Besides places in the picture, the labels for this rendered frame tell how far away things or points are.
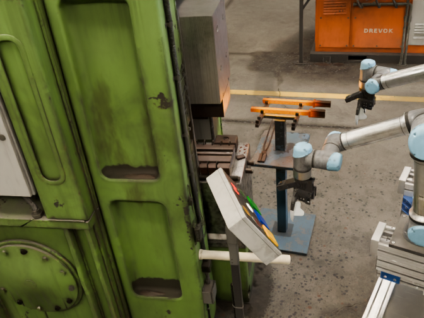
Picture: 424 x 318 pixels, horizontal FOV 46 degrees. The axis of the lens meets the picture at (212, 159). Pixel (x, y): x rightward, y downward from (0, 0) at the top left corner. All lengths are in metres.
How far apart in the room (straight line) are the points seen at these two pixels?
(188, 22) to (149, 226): 0.99
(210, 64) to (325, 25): 3.87
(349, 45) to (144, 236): 4.07
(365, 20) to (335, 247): 3.12
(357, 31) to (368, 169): 2.19
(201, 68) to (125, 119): 0.39
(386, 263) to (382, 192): 1.53
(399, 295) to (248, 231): 1.27
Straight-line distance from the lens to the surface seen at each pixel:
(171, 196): 2.22
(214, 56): 2.12
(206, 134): 2.79
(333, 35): 5.95
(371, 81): 2.62
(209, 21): 2.07
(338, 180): 4.02
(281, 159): 3.00
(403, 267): 2.46
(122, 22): 1.95
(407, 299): 2.93
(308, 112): 2.93
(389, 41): 5.97
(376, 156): 4.33
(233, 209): 1.88
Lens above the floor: 2.39
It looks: 34 degrees down
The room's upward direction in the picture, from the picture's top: 7 degrees counter-clockwise
